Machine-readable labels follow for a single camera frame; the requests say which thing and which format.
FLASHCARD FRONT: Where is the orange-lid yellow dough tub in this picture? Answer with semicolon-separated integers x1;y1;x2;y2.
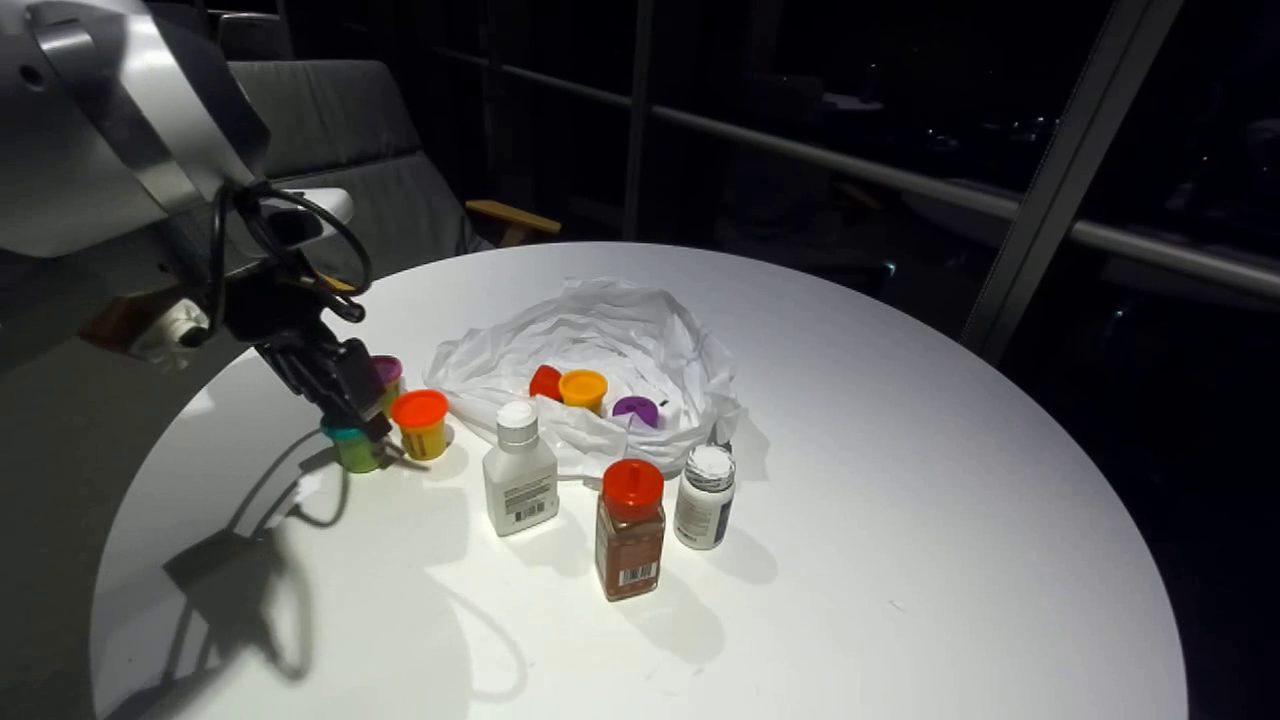
387;389;459;463

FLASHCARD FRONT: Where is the red-lid spice bottle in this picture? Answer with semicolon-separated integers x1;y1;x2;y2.
593;455;670;610

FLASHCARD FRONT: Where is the thin dark window post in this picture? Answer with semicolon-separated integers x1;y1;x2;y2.
622;0;670;242

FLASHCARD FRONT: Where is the yellow-lid dough tub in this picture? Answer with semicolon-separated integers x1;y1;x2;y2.
555;369;612;411

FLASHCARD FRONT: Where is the purple lid container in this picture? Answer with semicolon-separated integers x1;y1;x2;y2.
608;394;664;432

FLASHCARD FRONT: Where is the grey window frame post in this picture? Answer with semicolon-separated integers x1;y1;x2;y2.
957;0;1187;359

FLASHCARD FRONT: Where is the grey horizontal window rail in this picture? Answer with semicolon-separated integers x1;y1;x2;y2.
436;39;1280;304

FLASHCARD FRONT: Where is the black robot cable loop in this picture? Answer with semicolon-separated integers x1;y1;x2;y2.
208;177;380;328

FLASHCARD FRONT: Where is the round white pill bottle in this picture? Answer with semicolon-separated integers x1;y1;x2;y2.
671;442;741;557

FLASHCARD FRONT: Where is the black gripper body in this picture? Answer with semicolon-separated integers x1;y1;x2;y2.
215;258;372;371

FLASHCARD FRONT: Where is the translucent white plastic bag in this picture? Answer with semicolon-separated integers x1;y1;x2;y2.
429;278;744;487

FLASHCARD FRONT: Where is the square white bottle white cap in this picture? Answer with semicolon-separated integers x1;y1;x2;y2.
480;400;566;546

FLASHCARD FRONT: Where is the teal-lid dough tub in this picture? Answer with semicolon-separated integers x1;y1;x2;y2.
325;421;394;480

